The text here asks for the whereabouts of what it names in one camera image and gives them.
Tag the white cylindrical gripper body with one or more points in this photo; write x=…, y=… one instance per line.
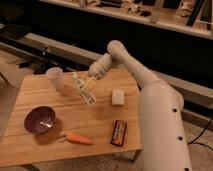
x=100, y=67

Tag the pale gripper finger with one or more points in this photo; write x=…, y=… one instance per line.
x=83, y=75
x=91, y=82

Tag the clear plastic bottle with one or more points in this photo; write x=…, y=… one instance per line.
x=80, y=86

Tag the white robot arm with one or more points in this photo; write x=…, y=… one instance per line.
x=164, y=146

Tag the translucent plastic cup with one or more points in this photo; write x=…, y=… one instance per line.
x=54, y=75

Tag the white sponge block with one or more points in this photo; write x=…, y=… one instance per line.
x=118, y=97

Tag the dark candy bar package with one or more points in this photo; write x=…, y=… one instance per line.
x=119, y=133

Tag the orange carrot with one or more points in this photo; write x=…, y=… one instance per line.
x=72, y=137

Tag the wooden table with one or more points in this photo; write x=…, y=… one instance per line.
x=95, y=122

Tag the purple bowl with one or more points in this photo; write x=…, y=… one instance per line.
x=40, y=120

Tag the dark shelf unit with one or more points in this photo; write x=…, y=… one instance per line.
x=177, y=54

